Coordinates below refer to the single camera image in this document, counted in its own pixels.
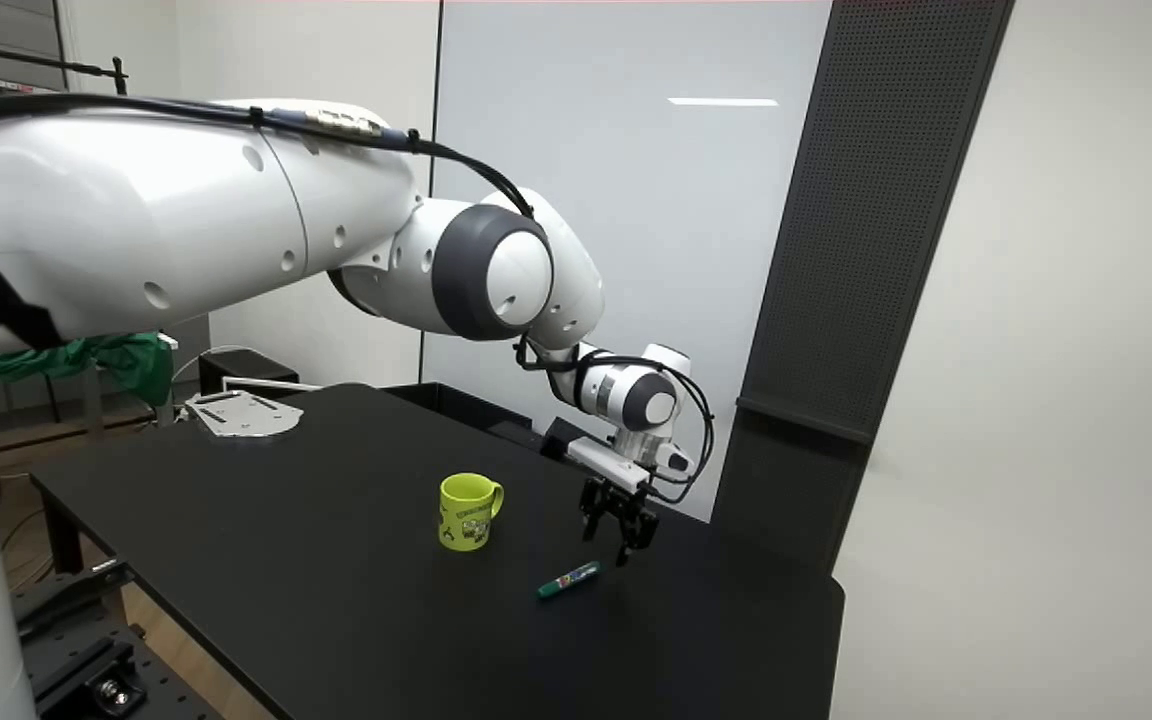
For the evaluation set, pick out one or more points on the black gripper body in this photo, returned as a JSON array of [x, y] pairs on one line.
[[624, 508]]

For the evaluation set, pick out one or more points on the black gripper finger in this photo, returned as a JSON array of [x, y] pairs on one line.
[[624, 550], [590, 525]]

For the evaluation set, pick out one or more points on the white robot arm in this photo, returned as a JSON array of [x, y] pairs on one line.
[[126, 214]]

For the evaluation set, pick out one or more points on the yellow-green mug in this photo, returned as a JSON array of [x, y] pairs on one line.
[[468, 504]]

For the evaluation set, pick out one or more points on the white paper sheets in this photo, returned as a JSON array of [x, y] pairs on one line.
[[240, 412]]

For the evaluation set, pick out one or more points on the whiteboard panel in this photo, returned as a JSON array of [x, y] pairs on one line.
[[664, 136]]

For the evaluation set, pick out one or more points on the black box behind table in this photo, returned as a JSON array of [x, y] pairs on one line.
[[240, 362]]

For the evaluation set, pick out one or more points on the green cloth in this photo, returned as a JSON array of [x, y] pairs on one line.
[[139, 362]]

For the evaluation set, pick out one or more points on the dark grey pillar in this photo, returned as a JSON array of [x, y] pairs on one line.
[[888, 121]]

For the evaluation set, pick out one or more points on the black tripod stand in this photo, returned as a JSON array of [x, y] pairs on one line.
[[114, 69]]

